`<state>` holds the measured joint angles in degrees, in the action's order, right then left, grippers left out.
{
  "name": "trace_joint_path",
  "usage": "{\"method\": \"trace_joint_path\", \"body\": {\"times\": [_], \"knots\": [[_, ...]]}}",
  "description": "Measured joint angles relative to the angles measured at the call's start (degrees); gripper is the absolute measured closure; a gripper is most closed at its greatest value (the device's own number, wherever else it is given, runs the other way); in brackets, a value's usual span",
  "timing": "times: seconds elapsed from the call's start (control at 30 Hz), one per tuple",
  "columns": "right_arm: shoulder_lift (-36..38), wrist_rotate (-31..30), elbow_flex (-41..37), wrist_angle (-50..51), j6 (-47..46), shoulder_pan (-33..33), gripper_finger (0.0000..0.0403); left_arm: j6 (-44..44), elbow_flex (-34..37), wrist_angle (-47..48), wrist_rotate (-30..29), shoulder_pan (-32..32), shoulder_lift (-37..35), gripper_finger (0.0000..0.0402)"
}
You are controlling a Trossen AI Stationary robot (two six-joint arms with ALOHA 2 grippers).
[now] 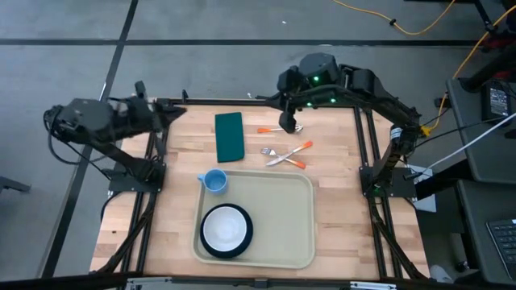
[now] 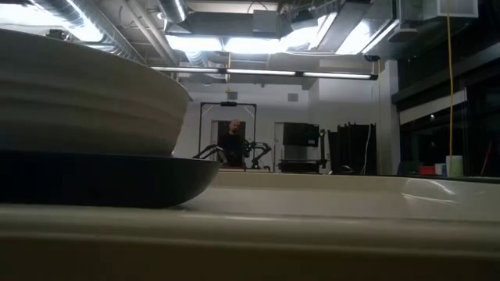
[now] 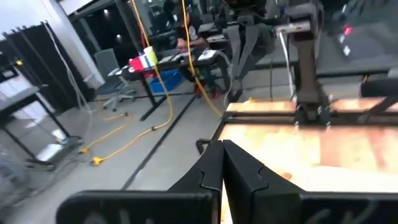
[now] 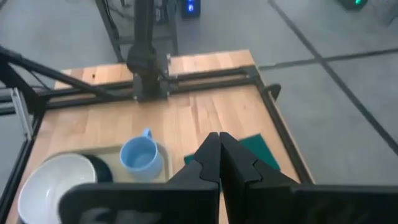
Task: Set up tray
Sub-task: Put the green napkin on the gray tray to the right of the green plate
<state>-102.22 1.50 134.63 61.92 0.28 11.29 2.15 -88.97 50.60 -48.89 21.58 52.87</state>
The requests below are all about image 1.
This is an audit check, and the white bowl with dark rim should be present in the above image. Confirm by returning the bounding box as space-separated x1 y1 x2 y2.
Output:
199 202 255 259

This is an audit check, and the yellow extension cable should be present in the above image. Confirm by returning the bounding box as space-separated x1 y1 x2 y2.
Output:
417 3 516 137
332 0 456 36

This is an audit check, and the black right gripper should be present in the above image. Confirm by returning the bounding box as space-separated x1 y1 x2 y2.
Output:
265 66 302 136

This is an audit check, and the dark green cloth napkin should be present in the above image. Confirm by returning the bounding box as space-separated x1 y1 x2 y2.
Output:
214 111 246 164

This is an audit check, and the black power supply unit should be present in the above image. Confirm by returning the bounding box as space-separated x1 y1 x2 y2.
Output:
481 81 514 126

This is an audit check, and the white cable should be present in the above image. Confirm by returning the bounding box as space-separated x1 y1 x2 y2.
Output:
427 112 516 170

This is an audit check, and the beige plastic tray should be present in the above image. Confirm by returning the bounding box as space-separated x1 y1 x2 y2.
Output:
190 168 316 270

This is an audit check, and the person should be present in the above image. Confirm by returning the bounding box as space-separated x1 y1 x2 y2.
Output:
481 30 516 81

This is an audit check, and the orange-handled metal knife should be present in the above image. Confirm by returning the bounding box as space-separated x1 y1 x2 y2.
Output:
265 140 314 168

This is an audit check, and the white paper sheet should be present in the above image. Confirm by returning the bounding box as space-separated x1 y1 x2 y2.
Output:
406 164 438 213

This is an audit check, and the orange-handled metal fork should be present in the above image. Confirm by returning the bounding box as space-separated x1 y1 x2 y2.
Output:
260 147 307 170

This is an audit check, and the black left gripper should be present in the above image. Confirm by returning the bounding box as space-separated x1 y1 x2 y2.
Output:
119 81 187 134

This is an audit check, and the silver aluminium extrusion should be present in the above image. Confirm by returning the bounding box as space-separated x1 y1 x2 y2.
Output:
349 280 398 290
124 276 173 290

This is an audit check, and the black laptop keyboard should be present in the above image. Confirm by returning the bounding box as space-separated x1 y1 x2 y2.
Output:
485 218 516 281

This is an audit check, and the grey desk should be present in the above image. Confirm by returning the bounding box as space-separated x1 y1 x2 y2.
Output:
445 78 516 185
456 179 516 285

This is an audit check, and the black aluminium table frame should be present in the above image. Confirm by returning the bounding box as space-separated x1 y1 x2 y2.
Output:
0 90 516 290

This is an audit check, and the small white object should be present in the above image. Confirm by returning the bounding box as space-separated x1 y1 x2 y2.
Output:
429 263 455 284

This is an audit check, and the orange-handled metal spoon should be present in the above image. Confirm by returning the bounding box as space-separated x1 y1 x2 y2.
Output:
256 123 305 135

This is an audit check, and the blue plastic mug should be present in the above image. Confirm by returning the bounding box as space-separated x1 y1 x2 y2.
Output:
197 168 229 197

